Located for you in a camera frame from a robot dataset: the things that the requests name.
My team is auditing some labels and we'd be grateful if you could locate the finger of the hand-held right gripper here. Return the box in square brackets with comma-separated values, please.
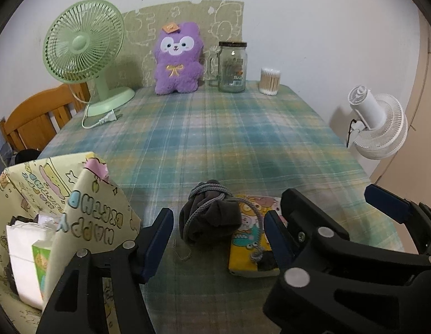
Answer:
[364, 184, 431, 251]
[263, 188, 431, 334]

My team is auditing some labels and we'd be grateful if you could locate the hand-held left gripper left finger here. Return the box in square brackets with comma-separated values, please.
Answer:
[36, 208, 174, 334]

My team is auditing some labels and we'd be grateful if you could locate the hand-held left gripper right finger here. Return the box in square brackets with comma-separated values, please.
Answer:
[263, 210, 291, 276]

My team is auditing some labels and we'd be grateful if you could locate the yellow cartoon tissue packet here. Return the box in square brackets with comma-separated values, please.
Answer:
[229, 195, 289, 278]

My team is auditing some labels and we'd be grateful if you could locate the grey drawstring pouch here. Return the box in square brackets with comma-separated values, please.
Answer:
[178, 180, 265, 262]

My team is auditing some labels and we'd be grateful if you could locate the happy birthday gift bag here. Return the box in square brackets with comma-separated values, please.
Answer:
[0, 151, 141, 334]

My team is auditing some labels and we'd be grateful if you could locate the green tissue packet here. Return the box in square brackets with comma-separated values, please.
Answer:
[31, 240, 52, 288]

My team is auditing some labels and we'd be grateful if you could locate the white tissue pack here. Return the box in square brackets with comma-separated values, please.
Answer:
[6, 221, 58, 310]

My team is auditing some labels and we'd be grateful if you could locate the white standing fan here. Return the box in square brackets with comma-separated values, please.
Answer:
[347, 84, 408, 161]

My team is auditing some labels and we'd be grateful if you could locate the beige door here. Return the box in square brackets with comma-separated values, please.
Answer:
[370, 7, 431, 195]

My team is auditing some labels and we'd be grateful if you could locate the plaid tablecloth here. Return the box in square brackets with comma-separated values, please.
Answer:
[14, 80, 407, 334]

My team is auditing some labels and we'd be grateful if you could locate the cotton swab container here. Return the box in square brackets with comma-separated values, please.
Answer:
[259, 67, 281, 95]

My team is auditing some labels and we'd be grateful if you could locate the wooden chair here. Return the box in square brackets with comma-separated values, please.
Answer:
[0, 83, 91, 152]

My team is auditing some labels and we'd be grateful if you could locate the glass jar mug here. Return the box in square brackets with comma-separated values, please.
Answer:
[206, 41, 248, 93]

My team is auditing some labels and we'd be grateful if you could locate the purple plush toy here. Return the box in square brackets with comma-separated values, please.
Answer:
[153, 21, 205, 95]

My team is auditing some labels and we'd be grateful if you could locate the blue plaid bedding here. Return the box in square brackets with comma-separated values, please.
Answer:
[0, 130, 16, 178]

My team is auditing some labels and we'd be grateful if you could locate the green desk fan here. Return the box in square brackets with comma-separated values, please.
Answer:
[43, 0, 136, 117]

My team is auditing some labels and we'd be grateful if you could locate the green patterned board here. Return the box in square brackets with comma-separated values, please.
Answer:
[120, 0, 244, 89]

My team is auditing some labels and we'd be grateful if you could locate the black fan cable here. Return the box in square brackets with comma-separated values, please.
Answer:
[346, 118, 359, 147]

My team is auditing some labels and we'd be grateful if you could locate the green fan power cable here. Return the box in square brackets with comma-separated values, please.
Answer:
[81, 109, 119, 129]

